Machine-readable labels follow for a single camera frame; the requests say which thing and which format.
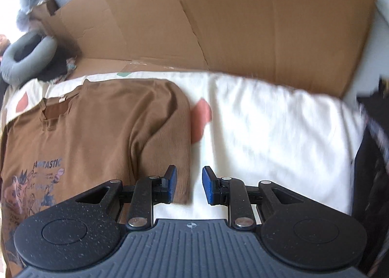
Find grey neck pillow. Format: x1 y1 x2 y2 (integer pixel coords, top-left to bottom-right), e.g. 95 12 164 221
1 31 58 87

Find brown cardboard sheet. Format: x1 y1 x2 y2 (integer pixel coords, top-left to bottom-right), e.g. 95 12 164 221
33 0 375 97

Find cream bear print bedsheet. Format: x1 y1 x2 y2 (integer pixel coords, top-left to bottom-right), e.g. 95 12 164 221
0 70 369 224

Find brown printed t-shirt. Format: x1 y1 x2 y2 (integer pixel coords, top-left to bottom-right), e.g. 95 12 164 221
1 79 191 277

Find black folded garment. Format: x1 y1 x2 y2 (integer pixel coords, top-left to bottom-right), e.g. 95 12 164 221
351 77 388 277

